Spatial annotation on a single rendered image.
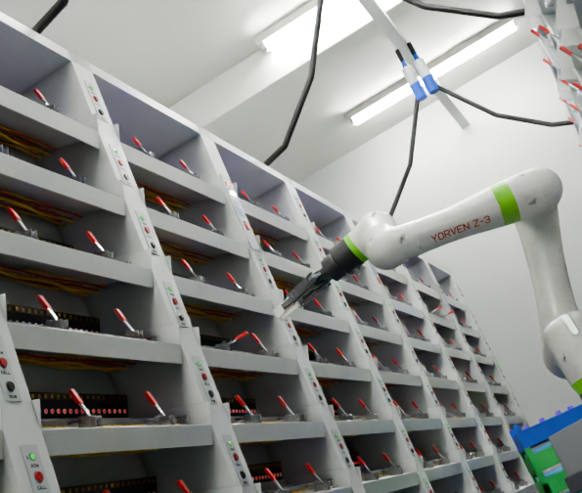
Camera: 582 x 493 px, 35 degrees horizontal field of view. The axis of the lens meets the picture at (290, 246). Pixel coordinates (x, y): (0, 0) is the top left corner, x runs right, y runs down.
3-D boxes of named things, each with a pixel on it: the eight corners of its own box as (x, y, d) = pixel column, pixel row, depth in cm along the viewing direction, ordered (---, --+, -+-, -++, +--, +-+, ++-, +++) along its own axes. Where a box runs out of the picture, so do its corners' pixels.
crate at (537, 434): (601, 417, 311) (589, 395, 314) (611, 410, 292) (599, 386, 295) (519, 453, 312) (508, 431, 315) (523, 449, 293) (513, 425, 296)
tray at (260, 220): (308, 241, 360) (303, 206, 363) (239, 210, 305) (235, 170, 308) (261, 250, 367) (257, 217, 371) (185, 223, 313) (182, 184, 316)
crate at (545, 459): (612, 439, 309) (601, 417, 311) (624, 433, 289) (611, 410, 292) (530, 475, 310) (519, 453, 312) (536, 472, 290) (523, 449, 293)
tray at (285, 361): (298, 375, 277) (294, 343, 280) (201, 366, 223) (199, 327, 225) (239, 383, 285) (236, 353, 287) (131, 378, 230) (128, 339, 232)
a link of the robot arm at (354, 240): (400, 222, 264) (376, 197, 260) (410, 241, 253) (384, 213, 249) (363, 254, 267) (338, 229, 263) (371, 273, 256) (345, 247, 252)
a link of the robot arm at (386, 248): (494, 216, 252) (483, 181, 248) (508, 233, 242) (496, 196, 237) (370, 264, 254) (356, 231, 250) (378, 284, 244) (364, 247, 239)
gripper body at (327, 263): (341, 271, 256) (316, 292, 258) (351, 275, 264) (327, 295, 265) (326, 250, 259) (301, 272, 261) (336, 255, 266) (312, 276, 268)
